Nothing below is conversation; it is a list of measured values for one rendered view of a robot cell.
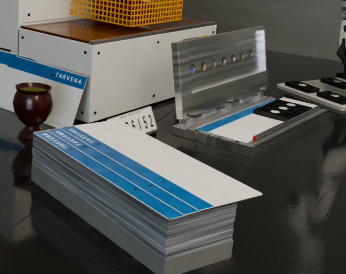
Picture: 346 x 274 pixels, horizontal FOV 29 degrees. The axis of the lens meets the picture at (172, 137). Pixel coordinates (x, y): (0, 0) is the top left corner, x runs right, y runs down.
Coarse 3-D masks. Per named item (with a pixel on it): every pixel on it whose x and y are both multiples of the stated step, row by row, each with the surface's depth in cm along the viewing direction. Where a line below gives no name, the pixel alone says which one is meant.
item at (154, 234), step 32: (32, 160) 123; (64, 160) 113; (64, 192) 115; (96, 192) 106; (128, 192) 100; (96, 224) 108; (128, 224) 100; (160, 224) 94; (192, 224) 95; (224, 224) 100; (160, 256) 95; (192, 256) 97; (224, 256) 102
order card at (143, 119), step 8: (136, 112) 151; (144, 112) 153; (152, 112) 155; (120, 120) 146; (128, 120) 148; (136, 120) 150; (144, 120) 152; (152, 120) 155; (136, 128) 150; (144, 128) 152; (152, 128) 154
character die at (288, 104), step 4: (276, 100) 182; (280, 100) 183; (280, 104) 178; (284, 104) 179; (288, 104) 179; (292, 104) 179; (296, 104) 180; (300, 104) 180; (296, 108) 176; (300, 108) 177; (304, 108) 178; (308, 108) 177
